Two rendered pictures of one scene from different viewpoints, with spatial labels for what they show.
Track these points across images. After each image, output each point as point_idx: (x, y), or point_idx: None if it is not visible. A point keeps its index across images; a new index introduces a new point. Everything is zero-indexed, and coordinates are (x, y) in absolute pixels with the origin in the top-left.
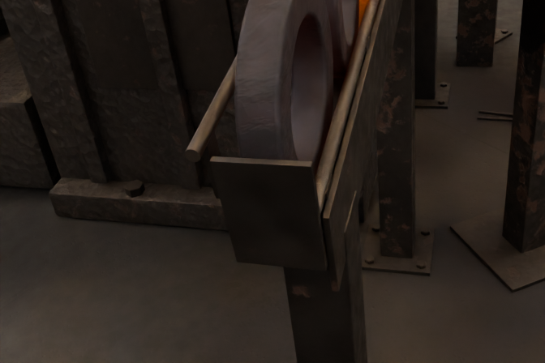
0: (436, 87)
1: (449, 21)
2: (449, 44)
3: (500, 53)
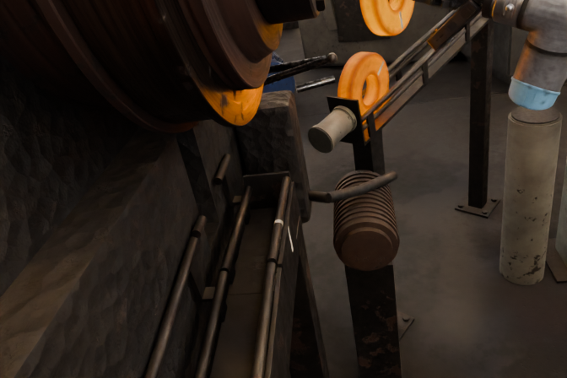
0: None
1: (346, 296)
2: (350, 344)
3: (407, 361)
